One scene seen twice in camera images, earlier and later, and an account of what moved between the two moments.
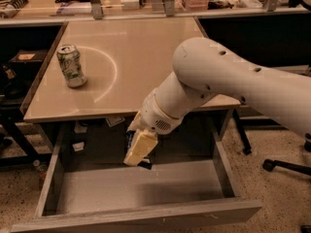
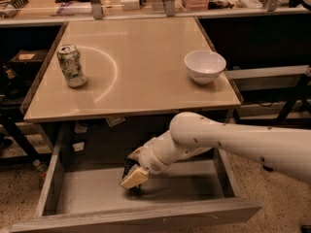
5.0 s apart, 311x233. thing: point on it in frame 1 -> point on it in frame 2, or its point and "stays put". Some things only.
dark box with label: [28, 59] stays put
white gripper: [155, 116] -> [150, 159]
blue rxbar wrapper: [146, 161] -> [129, 163]
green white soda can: [71, 65] stays put
